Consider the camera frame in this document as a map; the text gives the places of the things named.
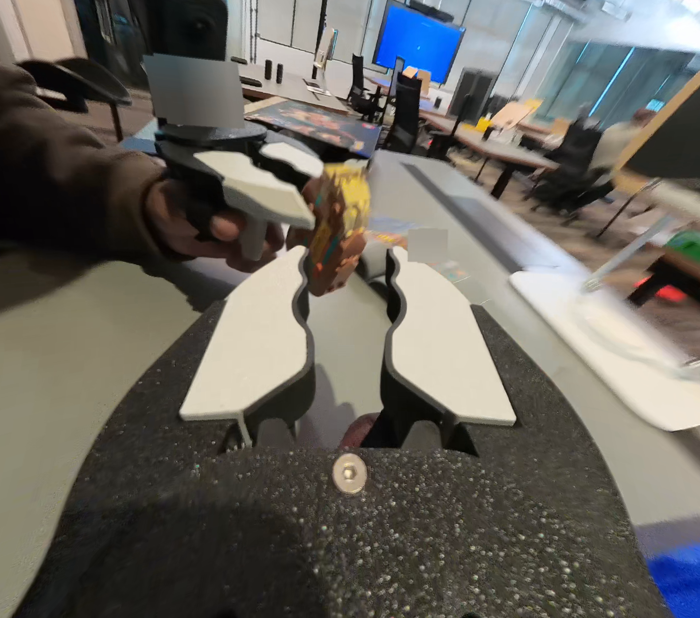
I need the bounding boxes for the grey instruction booklet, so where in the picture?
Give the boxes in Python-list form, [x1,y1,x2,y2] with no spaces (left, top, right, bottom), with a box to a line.
[365,216,471,281]

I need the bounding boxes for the brown toy brick assembly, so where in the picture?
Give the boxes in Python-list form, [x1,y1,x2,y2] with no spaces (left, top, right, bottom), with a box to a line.
[302,160,374,297]

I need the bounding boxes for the long office table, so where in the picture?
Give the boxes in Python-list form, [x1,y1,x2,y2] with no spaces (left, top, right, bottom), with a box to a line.
[421,112,559,198]

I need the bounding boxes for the person's left forearm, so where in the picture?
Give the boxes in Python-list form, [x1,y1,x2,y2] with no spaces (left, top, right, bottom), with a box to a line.
[0,63,170,313]

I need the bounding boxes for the person's left hand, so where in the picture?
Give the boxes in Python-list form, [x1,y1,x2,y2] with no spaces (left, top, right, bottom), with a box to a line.
[145,176,288,273]

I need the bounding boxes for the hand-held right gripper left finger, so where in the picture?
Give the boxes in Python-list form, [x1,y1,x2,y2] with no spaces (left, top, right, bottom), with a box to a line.
[179,245,318,448]

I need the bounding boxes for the blue wall screen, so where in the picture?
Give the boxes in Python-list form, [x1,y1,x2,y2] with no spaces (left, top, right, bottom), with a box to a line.
[373,0,467,85]

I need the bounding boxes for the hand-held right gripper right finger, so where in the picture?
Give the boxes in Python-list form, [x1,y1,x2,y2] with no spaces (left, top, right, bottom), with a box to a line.
[381,245,517,441]

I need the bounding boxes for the blue plastic bin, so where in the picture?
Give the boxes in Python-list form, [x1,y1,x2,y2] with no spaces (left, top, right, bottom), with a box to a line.
[645,541,700,618]

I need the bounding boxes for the black office chair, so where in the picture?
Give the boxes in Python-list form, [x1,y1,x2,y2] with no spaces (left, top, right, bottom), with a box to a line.
[383,74,423,154]
[347,54,384,121]

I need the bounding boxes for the printed toy box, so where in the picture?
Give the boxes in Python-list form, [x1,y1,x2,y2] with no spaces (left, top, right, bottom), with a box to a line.
[244,100,382,159]

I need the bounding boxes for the white monitor stand base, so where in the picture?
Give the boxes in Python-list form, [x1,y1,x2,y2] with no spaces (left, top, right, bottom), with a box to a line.
[510,268,700,432]

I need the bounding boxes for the black video bar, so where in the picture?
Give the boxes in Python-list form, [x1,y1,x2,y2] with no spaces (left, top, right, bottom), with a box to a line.
[408,0,456,24]

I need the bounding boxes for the grey desk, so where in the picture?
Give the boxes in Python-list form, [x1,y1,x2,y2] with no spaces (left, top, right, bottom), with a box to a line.
[0,118,700,618]

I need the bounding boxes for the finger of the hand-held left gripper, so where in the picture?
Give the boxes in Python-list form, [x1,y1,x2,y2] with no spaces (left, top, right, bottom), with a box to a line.
[260,142,324,180]
[194,150,317,262]

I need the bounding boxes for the wood-framed black monitor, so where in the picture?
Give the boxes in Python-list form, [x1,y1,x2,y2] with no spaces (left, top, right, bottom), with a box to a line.
[612,77,700,192]

